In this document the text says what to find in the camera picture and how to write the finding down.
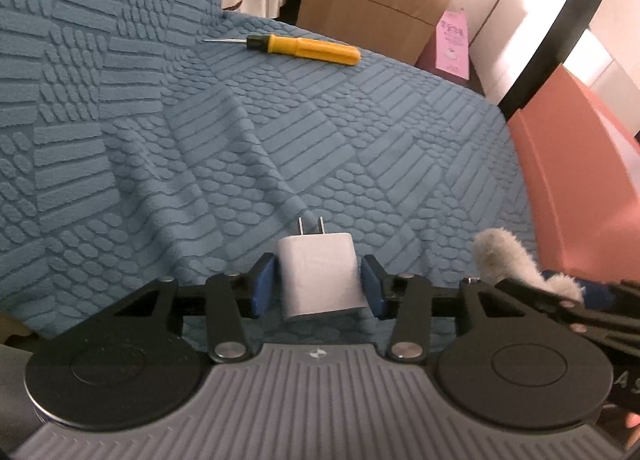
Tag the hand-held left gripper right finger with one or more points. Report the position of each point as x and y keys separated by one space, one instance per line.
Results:
x=375 y=290

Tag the white chair with black frame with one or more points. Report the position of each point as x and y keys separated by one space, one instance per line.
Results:
x=565 y=25

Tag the blue textured chair cover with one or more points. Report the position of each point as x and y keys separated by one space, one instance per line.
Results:
x=150 y=140

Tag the pink cardboard box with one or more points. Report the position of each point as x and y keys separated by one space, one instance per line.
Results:
x=585 y=165

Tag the white plush toy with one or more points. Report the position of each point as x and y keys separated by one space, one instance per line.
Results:
x=500 y=250

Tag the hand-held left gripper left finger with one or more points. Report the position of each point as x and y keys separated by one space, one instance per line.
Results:
x=262 y=290

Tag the white charger plug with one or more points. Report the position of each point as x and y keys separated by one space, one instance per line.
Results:
x=320 y=275

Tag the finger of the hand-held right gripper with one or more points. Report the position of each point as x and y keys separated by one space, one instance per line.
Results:
x=602 y=297

